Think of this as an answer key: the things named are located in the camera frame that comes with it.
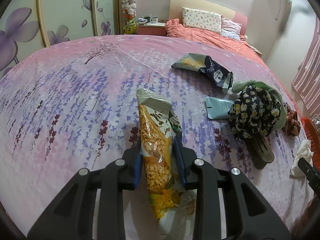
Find light blue cream tube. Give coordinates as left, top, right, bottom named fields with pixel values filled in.
left=206, top=96, right=234, bottom=120

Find yellow snack wrapper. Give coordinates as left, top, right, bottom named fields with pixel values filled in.
left=136, top=88, right=196, bottom=239

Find orange laundry basket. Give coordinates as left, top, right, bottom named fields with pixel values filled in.
left=300, top=116, right=320, bottom=170

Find brown scrunchie cloth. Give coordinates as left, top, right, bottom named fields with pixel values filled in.
left=282, top=104, right=301, bottom=137

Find dark olive slipper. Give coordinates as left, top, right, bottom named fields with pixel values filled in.
left=244, top=134, right=274, bottom=170

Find black floral cloth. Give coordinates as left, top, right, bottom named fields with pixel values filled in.
left=227, top=84, right=282, bottom=140

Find pink striped curtain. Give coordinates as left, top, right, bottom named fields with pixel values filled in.
left=292, top=18, right=320, bottom=116

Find pink floral tablecloth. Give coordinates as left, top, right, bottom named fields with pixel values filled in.
left=1, top=35, right=313, bottom=234

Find salmon pink duvet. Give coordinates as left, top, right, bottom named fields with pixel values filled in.
left=165, top=18, right=264, bottom=64

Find dark blue snack bag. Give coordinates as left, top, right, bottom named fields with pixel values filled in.
left=171, top=53, right=233, bottom=93

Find pink striped pillow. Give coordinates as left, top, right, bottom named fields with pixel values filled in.
left=221, top=17, right=242, bottom=41

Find floral white pillow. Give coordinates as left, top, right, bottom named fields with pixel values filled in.
left=182, top=8, right=222, bottom=34

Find green frog plush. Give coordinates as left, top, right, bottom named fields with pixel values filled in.
left=123, top=19, right=136, bottom=35

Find left pink nightstand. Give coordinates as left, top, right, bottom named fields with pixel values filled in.
left=137, top=23, right=167, bottom=36

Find sliding wardrobe floral doors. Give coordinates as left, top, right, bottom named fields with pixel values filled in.
left=1, top=0, right=118, bottom=76

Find white mug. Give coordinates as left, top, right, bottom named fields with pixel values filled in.
left=151, top=17, right=158, bottom=24

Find cream pink headboard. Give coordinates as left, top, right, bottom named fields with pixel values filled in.
left=168, top=0, right=247, bottom=35

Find hanging plush toy column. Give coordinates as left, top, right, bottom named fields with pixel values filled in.
left=121, top=0, right=137, bottom=21

